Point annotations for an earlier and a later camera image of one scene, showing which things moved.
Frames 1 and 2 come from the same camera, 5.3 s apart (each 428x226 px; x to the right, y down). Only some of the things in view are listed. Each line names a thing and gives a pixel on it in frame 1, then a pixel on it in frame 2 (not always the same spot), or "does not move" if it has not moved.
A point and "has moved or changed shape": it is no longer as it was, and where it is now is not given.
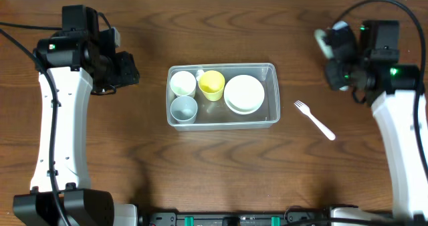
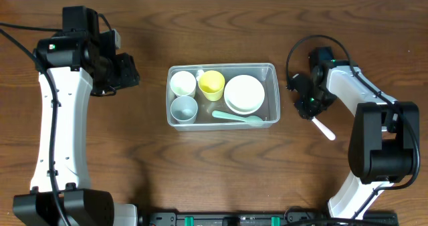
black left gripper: x=128 y=69 does not move
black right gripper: x=334 y=75 to x=303 y=104
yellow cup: x=212 y=84 does not move
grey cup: x=184 y=109 does not move
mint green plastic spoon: x=319 y=35 has moved or changed shape
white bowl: x=243 y=94 does not move
